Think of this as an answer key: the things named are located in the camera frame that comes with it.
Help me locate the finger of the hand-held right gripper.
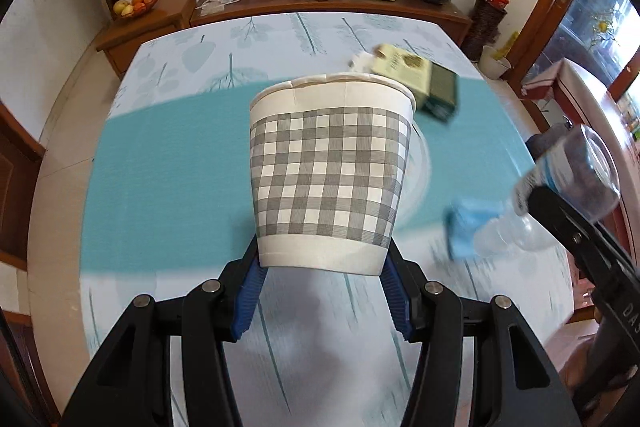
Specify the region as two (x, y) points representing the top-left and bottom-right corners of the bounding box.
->
(526, 132), (566, 162)
(527, 187), (636, 303)

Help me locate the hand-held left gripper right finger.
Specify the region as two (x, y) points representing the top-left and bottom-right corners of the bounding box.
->
(382, 237), (583, 427)

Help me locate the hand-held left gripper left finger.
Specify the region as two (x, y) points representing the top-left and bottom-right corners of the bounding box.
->
(60, 234), (271, 427)

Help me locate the clear plastic bottle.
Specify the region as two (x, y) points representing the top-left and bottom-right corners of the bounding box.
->
(472, 124), (622, 253)

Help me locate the grey checked paper cup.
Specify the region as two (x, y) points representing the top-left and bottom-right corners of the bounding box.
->
(248, 73), (417, 277)

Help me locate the white bucket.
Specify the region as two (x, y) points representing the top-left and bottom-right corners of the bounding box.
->
(477, 44), (512, 80)

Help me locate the blue face mask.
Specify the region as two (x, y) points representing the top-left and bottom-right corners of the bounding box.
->
(445, 201), (516, 260)

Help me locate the dark wicker basket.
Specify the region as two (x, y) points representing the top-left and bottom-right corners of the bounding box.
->
(462, 0), (508, 60)

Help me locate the leaf print tablecloth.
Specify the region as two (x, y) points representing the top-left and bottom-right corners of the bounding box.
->
(80, 11), (576, 427)

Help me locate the yellow green flat box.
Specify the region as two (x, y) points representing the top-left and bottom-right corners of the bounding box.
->
(371, 43), (432, 100)

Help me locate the brown wooden door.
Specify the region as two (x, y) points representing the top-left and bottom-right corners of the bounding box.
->
(0, 102), (48, 268)

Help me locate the wooden television cabinet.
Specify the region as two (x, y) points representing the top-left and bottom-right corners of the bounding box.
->
(95, 0), (473, 78)

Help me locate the fruit bowl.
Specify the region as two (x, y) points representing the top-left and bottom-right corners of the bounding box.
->
(112, 0), (162, 18)

